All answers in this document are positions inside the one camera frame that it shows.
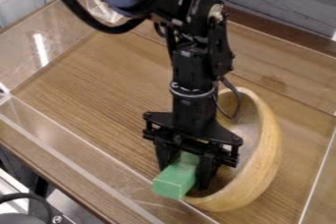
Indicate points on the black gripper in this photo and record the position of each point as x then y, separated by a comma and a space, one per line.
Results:
191, 129

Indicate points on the green block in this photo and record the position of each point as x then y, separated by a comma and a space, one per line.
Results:
177, 178

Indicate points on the brown wooden bowl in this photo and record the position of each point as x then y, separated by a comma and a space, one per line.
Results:
236, 186

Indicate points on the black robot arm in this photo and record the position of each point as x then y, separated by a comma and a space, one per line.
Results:
195, 25

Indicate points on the clear acrylic tray wall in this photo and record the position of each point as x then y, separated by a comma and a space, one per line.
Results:
95, 179

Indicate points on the clear acrylic corner bracket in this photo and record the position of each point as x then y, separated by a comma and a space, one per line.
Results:
104, 13

